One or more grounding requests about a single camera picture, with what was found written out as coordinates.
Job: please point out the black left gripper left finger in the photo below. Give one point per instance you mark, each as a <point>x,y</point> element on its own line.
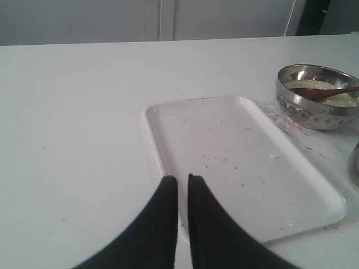
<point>150,240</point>

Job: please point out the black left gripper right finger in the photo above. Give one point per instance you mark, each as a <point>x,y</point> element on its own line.
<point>216,240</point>

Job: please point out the brown wooden spoon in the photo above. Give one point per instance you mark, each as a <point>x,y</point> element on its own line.
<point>319,94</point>

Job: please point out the wide steel bowl with rice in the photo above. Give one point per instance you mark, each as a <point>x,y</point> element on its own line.
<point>323,115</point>

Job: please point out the white rectangular plastic tray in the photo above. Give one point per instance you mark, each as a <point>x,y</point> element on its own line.
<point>256,173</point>

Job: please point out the white cabinet doors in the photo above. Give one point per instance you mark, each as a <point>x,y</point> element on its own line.
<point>56,22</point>

